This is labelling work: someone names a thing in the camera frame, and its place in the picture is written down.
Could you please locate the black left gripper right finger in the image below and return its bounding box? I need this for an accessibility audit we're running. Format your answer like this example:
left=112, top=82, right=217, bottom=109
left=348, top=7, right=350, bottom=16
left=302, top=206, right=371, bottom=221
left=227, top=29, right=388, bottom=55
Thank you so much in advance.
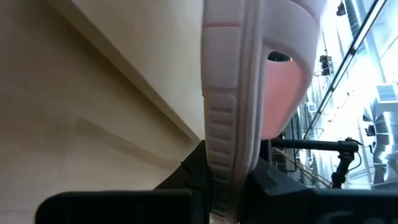
left=238, top=157, right=398, bottom=224

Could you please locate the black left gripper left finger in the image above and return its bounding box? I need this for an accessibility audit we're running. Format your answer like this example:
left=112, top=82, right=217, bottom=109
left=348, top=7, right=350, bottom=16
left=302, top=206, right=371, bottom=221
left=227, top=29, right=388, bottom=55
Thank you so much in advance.
left=35, top=139, right=215, bottom=224

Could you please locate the pink rubber slide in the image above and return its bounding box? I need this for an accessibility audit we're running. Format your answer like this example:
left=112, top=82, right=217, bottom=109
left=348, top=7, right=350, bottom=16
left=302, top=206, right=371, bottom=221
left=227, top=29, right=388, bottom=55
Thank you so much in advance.
left=200, top=0, right=328, bottom=224

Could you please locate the black pole with boom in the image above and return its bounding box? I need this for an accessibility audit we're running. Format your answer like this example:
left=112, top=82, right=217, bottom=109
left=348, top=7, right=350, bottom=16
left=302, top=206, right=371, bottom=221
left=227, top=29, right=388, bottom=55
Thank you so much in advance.
left=270, top=138, right=363, bottom=190

